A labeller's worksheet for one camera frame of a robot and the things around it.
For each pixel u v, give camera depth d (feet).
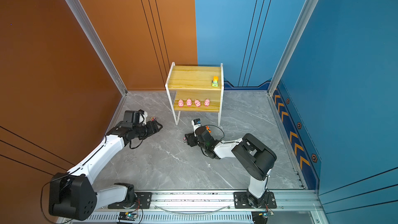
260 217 2.33
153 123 2.54
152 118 3.34
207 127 2.48
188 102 2.94
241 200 2.37
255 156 1.63
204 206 2.39
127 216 2.32
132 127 2.11
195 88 2.54
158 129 2.53
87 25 2.73
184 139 3.00
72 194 1.30
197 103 2.93
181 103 2.93
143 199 2.43
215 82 2.49
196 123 2.65
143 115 2.28
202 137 2.32
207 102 2.95
